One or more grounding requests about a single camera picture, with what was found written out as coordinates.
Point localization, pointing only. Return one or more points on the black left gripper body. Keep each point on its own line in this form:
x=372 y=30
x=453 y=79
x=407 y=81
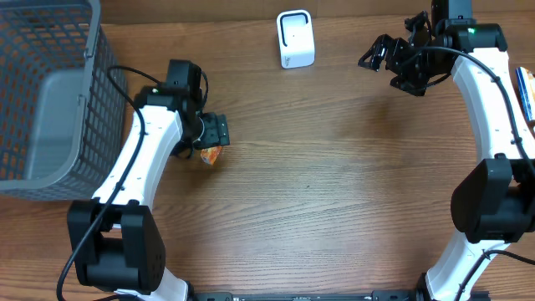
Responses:
x=214 y=133

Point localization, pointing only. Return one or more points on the white barcode scanner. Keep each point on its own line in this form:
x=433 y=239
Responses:
x=295 y=38

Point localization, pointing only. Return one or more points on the white orange snack bag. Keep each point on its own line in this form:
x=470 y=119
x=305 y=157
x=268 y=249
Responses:
x=525 y=83

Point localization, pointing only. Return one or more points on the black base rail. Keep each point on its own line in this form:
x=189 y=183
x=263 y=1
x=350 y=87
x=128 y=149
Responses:
x=377 y=295

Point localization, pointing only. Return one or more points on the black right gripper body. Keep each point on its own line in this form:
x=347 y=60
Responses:
x=413 y=65

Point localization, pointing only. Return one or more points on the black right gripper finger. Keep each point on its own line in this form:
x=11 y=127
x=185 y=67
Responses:
x=374 y=57
x=420 y=29

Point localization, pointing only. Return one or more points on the small orange candy pack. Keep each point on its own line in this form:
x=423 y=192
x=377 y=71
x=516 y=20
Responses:
x=209 y=155

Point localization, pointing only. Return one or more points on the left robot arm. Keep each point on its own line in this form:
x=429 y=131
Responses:
x=116 y=245

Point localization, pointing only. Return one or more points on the grey plastic mesh basket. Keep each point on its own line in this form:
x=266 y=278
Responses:
x=62 y=103

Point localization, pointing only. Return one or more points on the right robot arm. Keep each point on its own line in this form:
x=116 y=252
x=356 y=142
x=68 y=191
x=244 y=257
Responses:
x=493 y=207

